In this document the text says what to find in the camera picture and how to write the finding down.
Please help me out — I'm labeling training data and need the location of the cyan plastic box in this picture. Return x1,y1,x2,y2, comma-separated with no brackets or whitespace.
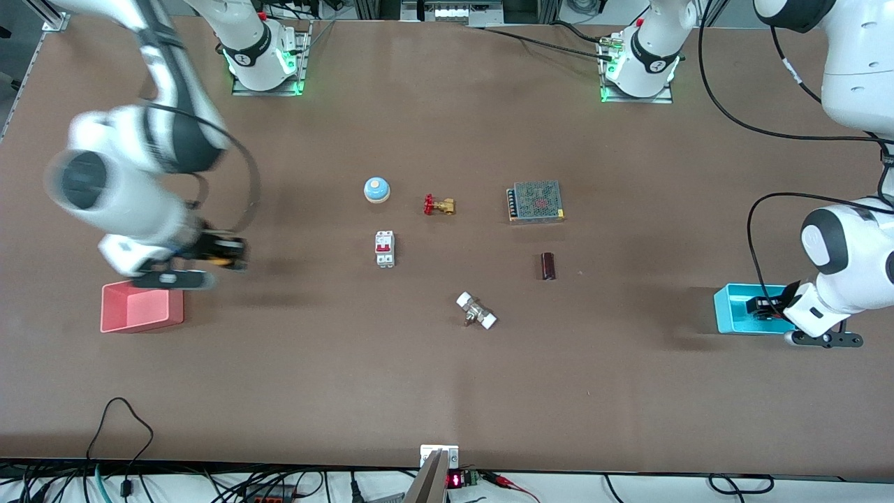
713,283,797,335

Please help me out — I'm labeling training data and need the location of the red plastic box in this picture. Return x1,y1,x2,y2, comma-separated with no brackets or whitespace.
101,280,185,333

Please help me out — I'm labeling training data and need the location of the metal valve with white ends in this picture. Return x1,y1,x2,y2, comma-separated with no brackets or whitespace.
455,291,498,330

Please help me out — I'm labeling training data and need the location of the metal mesh power supply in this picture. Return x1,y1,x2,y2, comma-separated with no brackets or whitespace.
506,180,566,224

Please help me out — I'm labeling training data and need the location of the grey metal bar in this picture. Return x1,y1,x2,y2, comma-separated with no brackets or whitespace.
404,451,449,503

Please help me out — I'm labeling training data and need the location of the red alligator clip lead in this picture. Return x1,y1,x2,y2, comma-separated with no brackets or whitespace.
487,472,540,502

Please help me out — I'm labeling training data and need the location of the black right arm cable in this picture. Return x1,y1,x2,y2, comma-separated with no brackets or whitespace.
140,101,261,235

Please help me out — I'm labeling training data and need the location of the black looped cable at edge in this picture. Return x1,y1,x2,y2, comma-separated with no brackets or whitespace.
85,397,154,483

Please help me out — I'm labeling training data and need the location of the black coiled cable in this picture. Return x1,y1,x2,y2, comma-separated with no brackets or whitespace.
709,474,775,495

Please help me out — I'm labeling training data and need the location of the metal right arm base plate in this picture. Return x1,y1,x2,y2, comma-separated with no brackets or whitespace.
230,21,312,96

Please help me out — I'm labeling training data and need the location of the long black left arm cable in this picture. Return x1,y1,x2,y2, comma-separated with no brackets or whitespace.
697,0,894,144

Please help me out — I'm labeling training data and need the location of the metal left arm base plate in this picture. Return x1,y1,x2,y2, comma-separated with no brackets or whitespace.
599,35,675,104

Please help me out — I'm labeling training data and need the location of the short black left arm cable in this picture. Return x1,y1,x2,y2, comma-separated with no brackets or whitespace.
768,24,823,104

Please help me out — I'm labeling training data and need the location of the aluminium profile rail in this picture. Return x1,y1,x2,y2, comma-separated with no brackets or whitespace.
24,0,71,32

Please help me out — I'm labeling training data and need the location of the silver metal bracket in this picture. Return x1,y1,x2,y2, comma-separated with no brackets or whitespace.
420,444,460,469

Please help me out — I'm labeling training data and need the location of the black cable on table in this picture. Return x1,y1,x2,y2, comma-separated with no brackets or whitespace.
478,27,615,60

